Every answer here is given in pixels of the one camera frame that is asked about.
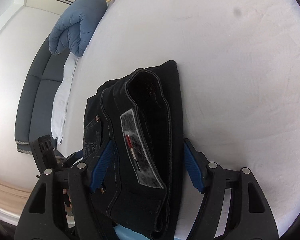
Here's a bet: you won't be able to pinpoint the black denim pants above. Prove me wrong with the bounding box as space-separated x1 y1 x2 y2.
83 60 184 239

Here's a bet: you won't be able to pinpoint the person's left hand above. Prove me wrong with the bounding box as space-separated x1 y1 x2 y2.
63 189 73 217

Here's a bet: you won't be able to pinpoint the white pillow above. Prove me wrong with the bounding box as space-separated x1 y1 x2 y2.
51 53 79 145

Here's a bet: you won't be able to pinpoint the dark grey bed headboard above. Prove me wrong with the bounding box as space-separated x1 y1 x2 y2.
14 38 70 154

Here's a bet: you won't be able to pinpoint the rolled blue duvet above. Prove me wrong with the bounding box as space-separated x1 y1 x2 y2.
49 0 108 57

